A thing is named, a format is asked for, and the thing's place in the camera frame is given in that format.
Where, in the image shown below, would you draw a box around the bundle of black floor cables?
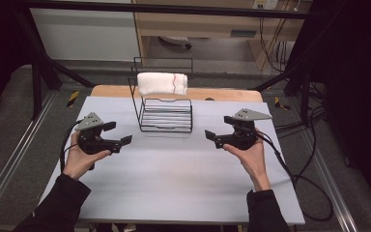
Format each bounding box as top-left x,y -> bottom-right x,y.
274,81 -> 328,136

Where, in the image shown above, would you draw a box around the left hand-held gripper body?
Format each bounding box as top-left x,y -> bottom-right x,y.
74,111 -> 124,171

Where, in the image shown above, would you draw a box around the yellow black tape marker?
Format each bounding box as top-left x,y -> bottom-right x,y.
273,96 -> 291,111
66,90 -> 80,108

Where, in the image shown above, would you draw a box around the black wire rack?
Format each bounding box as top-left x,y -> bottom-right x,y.
128,56 -> 194,133

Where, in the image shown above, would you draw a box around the light grey table cover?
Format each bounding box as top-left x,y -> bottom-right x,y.
33,96 -> 306,225

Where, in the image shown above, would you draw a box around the white panel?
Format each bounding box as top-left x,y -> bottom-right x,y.
30,8 -> 141,62

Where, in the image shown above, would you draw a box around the person's left hand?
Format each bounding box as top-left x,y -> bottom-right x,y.
62,130 -> 112,181

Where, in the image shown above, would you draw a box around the person's right hand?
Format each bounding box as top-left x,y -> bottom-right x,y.
222,129 -> 272,192

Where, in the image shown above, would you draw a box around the hanging cables under desk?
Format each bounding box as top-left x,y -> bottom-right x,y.
258,15 -> 290,73

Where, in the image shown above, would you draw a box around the wooden table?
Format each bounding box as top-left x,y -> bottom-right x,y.
90,84 -> 264,103

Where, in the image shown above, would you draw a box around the black metal frame bar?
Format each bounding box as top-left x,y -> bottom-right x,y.
15,0 -> 313,20

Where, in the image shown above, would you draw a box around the white wall socket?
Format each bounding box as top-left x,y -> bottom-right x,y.
252,0 -> 279,11

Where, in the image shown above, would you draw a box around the right hand-held gripper black cable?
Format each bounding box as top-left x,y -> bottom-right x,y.
255,130 -> 334,222

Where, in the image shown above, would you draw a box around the left hand-held gripper black cable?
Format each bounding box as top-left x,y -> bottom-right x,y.
59,119 -> 83,174

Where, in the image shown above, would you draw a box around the aluminium floor rail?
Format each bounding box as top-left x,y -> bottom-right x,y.
0,91 -> 57,220
302,129 -> 359,232

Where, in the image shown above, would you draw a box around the hand-held gripper black cable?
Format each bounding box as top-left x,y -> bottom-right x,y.
59,119 -> 83,174
255,130 -> 334,222

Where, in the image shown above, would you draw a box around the black metal frame strut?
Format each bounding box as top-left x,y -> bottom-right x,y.
15,9 -> 97,121
252,62 -> 315,129

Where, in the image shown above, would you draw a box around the wooden desk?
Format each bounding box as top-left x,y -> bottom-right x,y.
131,0 -> 313,71

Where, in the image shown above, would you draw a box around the white chair base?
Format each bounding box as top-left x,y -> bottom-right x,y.
158,35 -> 193,50

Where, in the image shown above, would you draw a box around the black curtain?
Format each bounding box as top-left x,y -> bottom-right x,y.
302,0 -> 371,209
0,0 -> 30,121

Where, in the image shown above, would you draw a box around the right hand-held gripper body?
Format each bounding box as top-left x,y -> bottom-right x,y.
214,108 -> 273,151

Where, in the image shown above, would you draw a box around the white towel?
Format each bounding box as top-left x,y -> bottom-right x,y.
136,72 -> 189,97

